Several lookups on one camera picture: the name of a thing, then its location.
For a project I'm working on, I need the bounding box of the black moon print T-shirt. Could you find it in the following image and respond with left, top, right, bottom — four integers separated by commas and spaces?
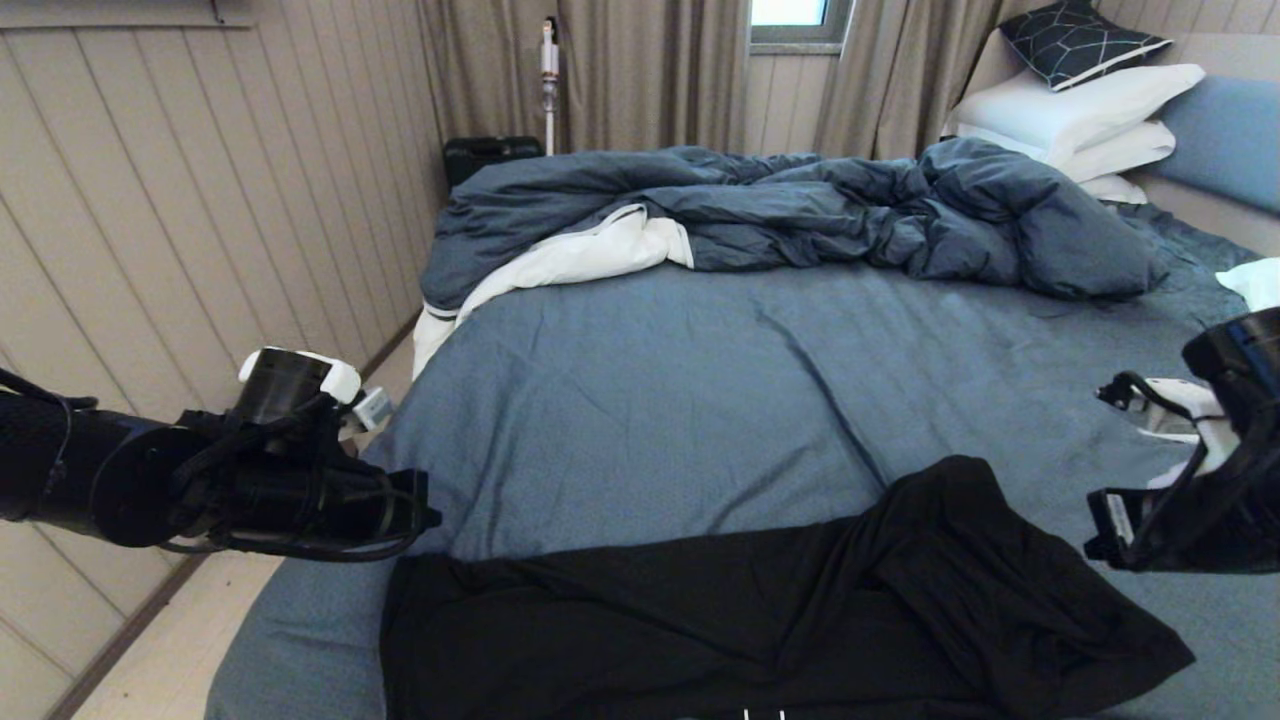
380, 455, 1196, 720

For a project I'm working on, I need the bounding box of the blue bed sheet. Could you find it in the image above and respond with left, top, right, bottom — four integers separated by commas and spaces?
205, 202, 1280, 720

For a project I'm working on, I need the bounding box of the white cloth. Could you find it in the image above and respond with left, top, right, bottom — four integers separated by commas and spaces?
1217, 257, 1280, 313

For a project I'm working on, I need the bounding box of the white sheet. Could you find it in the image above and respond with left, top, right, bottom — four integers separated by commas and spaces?
412, 204, 695, 383

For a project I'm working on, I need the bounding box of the white pillow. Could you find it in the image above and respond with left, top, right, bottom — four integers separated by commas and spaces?
1078, 174, 1150, 206
956, 120, 1179, 185
949, 62, 1207, 158

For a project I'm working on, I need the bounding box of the black hard case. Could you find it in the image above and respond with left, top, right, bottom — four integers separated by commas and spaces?
443, 135, 546, 188

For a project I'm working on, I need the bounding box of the blue headboard cushion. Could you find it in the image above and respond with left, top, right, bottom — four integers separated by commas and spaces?
1158, 74, 1280, 216

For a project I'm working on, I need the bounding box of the white stick vacuum cleaner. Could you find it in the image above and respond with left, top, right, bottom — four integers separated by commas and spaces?
540, 16, 561, 157

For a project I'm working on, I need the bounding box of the crumpled blue duvet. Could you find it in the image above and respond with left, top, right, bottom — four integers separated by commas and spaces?
420, 137, 1171, 312

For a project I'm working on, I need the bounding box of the beige curtain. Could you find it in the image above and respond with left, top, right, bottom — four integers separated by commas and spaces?
415, 0, 751, 157
813, 0, 1051, 162

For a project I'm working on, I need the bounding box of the dark patterned pillow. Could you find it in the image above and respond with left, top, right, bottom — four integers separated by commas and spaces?
998, 0, 1175, 92

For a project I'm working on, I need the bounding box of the grey framed window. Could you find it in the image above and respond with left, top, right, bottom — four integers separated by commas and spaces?
749, 0, 856, 47

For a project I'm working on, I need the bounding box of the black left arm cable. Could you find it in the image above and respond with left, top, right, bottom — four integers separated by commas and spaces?
0, 368, 431, 563

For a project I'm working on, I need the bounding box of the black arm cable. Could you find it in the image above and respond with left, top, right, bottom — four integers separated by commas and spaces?
1097, 370, 1280, 571
0, 368, 431, 563

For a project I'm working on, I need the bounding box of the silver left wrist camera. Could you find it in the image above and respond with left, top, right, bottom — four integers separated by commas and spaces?
350, 388, 396, 434

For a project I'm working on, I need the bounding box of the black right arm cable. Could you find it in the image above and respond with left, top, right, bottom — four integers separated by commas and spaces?
1097, 370, 1280, 571

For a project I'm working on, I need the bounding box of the beige upholstered bed frame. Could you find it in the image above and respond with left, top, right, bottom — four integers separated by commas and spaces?
943, 26, 1280, 259

